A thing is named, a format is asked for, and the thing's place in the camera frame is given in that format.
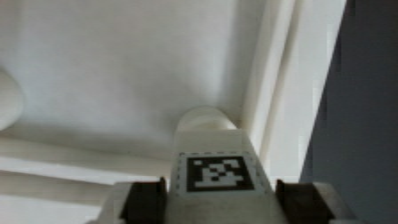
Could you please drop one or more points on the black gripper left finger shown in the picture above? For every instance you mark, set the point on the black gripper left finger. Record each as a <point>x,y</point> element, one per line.
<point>135,203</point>

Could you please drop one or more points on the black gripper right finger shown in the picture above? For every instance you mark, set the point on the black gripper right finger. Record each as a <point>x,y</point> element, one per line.
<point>312,204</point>

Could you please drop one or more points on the white table leg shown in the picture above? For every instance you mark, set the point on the white table leg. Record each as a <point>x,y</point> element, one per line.
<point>220,193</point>

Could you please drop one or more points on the white square tabletop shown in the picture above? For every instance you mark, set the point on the white square tabletop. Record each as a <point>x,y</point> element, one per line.
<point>112,64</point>

